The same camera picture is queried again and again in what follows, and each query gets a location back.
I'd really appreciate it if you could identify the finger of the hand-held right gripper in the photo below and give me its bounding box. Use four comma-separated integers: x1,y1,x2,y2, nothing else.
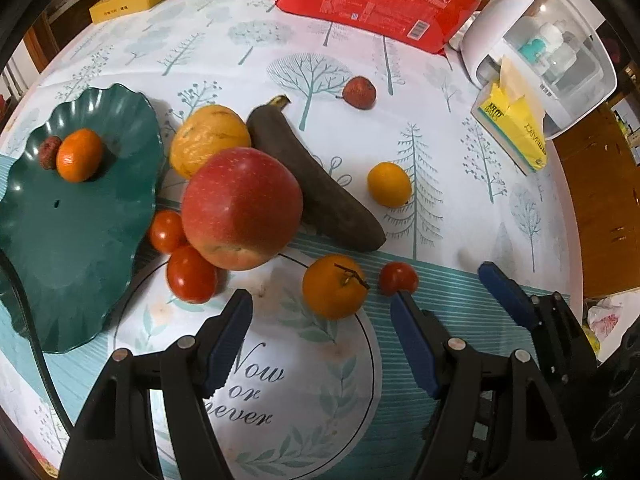
477,261,576,334

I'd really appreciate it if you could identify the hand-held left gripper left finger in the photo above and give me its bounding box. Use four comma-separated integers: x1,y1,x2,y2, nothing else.
60,289,255,480

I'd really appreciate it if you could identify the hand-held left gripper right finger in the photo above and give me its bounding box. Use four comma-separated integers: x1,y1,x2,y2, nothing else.
390,290,567,480

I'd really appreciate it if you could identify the red tomato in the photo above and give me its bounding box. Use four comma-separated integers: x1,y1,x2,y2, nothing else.
378,262,419,297
166,245,219,305
149,210,188,255

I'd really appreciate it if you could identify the mandarin with stem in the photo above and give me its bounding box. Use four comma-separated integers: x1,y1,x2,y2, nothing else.
302,254,371,321

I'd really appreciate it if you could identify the large red apple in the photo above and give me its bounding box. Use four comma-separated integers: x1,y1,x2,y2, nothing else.
181,147,304,272

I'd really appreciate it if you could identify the small yellow orange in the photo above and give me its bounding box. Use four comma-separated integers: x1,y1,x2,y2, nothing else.
367,161,413,208

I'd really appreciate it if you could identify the dark overripe banana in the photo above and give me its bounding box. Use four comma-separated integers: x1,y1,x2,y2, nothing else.
246,95,387,253

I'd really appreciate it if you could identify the green scalloped plate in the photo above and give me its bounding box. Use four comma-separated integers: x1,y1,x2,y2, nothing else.
0,83,166,356

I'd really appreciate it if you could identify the large yellow orange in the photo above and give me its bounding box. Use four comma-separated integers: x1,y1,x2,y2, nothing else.
169,105,252,179

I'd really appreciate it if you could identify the small wrinkled red apple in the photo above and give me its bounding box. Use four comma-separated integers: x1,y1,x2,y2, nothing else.
342,76,377,110

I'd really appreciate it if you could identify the white plastic bag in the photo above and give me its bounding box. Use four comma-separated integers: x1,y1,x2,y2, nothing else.
582,292,640,361

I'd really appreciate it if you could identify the yellow tissue pack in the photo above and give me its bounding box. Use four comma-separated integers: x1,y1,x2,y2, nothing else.
471,55,548,176

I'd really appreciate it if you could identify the small mandarin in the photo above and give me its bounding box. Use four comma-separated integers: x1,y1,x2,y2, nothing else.
56,129,104,183

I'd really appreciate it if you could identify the small dried red date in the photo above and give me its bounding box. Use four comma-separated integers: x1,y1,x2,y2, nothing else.
39,136,63,171

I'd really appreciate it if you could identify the black cable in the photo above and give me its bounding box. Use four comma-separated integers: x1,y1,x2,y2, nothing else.
0,249,73,436

